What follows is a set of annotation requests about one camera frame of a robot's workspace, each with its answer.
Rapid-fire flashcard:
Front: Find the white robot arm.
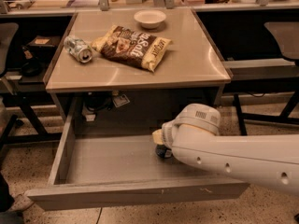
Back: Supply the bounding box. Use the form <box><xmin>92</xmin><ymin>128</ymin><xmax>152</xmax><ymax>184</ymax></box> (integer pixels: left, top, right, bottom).
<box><xmin>152</xmin><ymin>104</ymin><xmax>299</xmax><ymax>196</ymax></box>

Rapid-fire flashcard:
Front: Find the white bowl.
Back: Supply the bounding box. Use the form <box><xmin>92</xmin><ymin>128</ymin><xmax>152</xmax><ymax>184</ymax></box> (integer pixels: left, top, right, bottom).
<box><xmin>134</xmin><ymin>10</ymin><xmax>166</xmax><ymax>29</ymax></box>

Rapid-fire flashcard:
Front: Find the silver green soda can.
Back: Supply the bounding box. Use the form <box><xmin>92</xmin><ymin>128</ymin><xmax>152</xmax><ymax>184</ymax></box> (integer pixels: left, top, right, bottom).
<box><xmin>64</xmin><ymin>35</ymin><xmax>93</xmax><ymax>63</ymax></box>

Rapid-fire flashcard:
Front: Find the blue pepsi can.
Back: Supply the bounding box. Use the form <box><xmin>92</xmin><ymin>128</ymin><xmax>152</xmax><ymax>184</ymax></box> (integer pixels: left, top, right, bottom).
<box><xmin>155</xmin><ymin>145</ymin><xmax>172</xmax><ymax>159</ymax></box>

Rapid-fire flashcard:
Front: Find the open grey top drawer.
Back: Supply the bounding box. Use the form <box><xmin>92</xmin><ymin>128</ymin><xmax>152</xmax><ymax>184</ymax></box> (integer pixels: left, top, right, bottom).
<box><xmin>26</xmin><ymin>93</ymin><xmax>248</xmax><ymax>210</ymax></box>

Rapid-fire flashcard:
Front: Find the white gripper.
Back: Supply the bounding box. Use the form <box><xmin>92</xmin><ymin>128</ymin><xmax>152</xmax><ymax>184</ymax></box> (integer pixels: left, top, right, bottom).
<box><xmin>152</xmin><ymin>120</ymin><xmax>180</xmax><ymax>148</ymax></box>

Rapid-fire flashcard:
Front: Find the grey office chair left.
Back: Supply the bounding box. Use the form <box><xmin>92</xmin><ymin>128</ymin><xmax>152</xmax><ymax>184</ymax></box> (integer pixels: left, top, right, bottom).
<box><xmin>0</xmin><ymin>22</ymin><xmax>19</xmax><ymax>151</ymax></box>

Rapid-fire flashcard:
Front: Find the black bag under desk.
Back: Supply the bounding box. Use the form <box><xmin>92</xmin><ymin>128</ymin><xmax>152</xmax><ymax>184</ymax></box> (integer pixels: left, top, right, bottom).
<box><xmin>21</xmin><ymin>46</ymin><xmax>42</xmax><ymax>77</ymax></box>

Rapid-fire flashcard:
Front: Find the grey cabinet with top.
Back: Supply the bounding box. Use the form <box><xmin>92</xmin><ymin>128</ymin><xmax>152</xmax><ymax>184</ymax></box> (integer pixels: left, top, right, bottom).
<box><xmin>46</xmin><ymin>8</ymin><xmax>231</xmax><ymax>135</ymax></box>

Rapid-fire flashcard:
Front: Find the brown chip bag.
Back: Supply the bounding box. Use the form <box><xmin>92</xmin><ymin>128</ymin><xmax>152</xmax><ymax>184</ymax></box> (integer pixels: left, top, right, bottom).
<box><xmin>91</xmin><ymin>25</ymin><xmax>171</xmax><ymax>72</ymax></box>

